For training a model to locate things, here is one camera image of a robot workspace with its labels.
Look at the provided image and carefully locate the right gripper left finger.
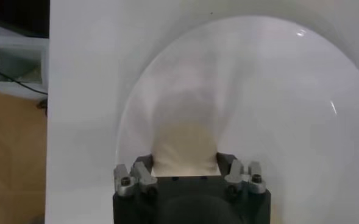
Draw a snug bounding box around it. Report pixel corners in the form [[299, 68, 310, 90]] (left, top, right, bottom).
[[113, 153, 159, 198]]

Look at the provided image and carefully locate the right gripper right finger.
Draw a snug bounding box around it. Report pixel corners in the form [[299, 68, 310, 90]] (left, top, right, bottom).
[[216, 151, 268, 195]]

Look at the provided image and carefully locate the white steamed baozi bun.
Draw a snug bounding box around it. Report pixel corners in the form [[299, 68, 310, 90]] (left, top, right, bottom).
[[151, 120, 222, 178]]

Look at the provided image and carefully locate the white round plate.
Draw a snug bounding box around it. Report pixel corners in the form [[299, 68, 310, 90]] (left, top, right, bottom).
[[115, 15, 359, 224]]

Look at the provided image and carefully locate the thin black floor cable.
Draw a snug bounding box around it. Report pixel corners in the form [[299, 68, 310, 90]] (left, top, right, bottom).
[[0, 63, 48, 96]]

